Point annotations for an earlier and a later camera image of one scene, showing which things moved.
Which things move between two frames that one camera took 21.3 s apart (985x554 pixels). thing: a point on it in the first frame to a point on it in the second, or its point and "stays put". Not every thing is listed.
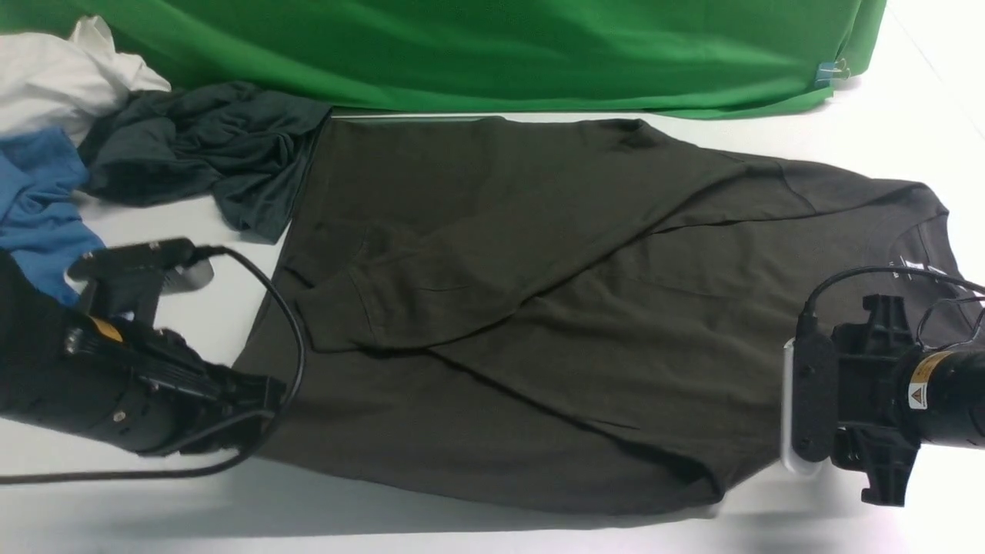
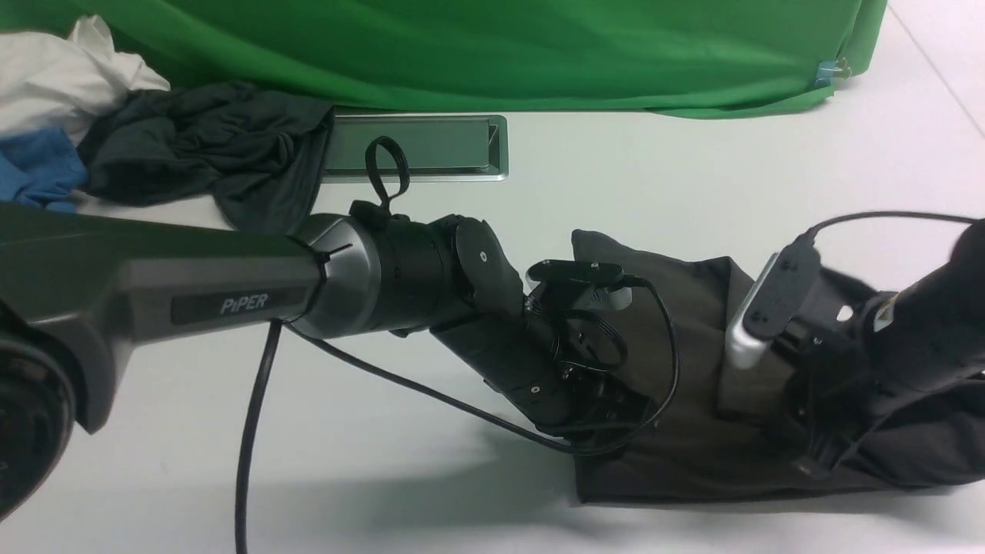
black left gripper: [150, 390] to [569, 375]
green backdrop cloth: [560, 58] stays put
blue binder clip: [827, 71] stays put
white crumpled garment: [49, 81] stays put
